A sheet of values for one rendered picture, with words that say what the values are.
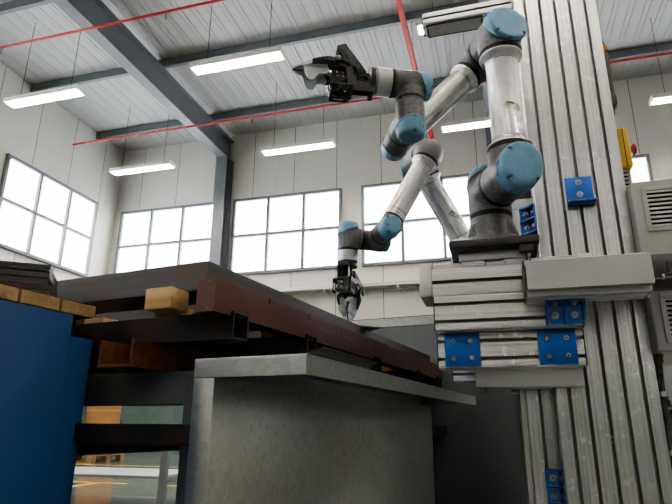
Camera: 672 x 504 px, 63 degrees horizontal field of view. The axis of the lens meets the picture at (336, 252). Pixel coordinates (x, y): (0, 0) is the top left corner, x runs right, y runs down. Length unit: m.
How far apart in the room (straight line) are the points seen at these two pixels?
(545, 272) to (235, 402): 0.77
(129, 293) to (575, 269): 0.96
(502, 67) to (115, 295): 1.12
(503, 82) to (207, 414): 1.13
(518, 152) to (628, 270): 0.38
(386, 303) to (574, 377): 9.66
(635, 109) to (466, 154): 3.30
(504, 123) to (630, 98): 11.19
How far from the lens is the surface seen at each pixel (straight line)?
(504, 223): 1.53
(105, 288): 1.21
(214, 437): 0.91
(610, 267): 1.38
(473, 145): 12.06
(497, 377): 1.57
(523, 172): 1.45
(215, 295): 0.98
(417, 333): 2.51
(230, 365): 0.89
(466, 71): 1.74
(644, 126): 12.42
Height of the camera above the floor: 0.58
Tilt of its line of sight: 17 degrees up
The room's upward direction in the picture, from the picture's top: straight up
